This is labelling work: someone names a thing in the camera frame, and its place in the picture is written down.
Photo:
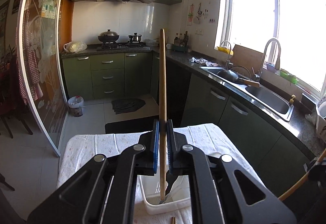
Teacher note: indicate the black pan in sink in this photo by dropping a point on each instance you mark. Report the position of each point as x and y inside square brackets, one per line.
[234, 78]

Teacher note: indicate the glass sliding door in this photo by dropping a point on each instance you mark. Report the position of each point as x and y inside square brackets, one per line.
[49, 111]

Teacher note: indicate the dark floor mat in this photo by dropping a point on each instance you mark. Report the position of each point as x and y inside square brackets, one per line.
[121, 106]

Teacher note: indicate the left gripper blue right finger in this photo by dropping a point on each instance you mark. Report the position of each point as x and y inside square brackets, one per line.
[171, 147]

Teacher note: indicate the black plastic fork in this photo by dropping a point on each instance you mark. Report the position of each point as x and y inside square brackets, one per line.
[177, 188]

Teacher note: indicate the green lower cabinets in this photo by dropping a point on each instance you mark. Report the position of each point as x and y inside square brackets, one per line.
[195, 97]

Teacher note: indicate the black wok with lid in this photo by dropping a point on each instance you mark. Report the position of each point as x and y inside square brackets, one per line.
[108, 36]

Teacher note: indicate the small black pot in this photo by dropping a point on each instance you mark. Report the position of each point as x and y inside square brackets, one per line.
[133, 38]

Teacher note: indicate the small chrome faucet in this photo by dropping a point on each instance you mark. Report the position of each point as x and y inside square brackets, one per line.
[226, 47]

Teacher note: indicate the red checkered apron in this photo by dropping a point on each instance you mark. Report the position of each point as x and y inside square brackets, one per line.
[30, 45]

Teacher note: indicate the chrome kitchen faucet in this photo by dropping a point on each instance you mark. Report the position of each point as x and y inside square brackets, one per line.
[271, 56]

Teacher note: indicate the floral white tablecloth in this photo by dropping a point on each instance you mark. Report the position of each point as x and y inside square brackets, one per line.
[207, 137]

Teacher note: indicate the gas stove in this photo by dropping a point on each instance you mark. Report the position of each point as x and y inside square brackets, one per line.
[123, 45]

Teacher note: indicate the white rag on counter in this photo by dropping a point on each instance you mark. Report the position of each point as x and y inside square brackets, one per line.
[203, 62]

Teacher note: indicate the condiment bottles rack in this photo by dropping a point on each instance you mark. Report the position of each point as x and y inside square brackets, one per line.
[181, 42]

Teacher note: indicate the small trash bin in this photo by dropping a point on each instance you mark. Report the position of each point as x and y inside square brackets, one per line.
[76, 105]

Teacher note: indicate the wooden cutting board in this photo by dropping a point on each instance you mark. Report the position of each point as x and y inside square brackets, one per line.
[246, 57]

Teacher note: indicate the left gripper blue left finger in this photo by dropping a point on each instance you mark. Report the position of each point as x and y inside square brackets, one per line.
[155, 136]

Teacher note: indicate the stainless steel sink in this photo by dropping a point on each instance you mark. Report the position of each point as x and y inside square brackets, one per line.
[264, 96]

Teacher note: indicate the light bamboo chopstick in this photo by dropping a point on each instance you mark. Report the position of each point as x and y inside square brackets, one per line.
[162, 114]

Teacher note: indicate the white plastic bag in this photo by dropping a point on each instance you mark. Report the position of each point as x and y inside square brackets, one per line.
[75, 47]

